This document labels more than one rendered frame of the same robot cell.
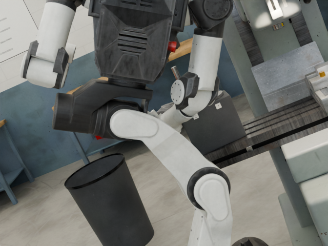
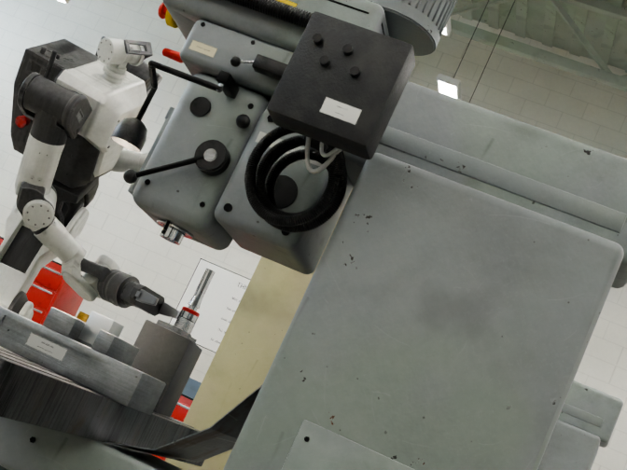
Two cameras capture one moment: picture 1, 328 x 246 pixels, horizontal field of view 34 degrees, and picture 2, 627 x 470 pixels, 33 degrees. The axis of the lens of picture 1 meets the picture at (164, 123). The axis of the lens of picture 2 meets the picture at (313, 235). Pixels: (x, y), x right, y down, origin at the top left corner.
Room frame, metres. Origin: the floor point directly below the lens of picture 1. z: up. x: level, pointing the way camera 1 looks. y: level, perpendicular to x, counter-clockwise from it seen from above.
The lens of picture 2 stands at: (2.53, -2.78, 1.00)
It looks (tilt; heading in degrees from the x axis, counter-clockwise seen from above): 11 degrees up; 94
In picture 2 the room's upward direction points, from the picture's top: 25 degrees clockwise
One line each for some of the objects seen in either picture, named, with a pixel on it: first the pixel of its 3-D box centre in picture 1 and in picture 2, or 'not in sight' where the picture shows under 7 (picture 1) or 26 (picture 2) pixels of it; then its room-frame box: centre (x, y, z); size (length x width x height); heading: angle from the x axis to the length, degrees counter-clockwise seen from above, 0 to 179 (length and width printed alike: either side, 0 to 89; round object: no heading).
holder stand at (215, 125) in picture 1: (211, 121); (160, 366); (2.13, -0.18, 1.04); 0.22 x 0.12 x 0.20; 88
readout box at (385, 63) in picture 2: not in sight; (341, 84); (2.32, -0.96, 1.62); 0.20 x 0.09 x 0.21; 169
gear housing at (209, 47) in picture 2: not in sight; (267, 84); (2.13, -0.58, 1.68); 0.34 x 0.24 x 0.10; 169
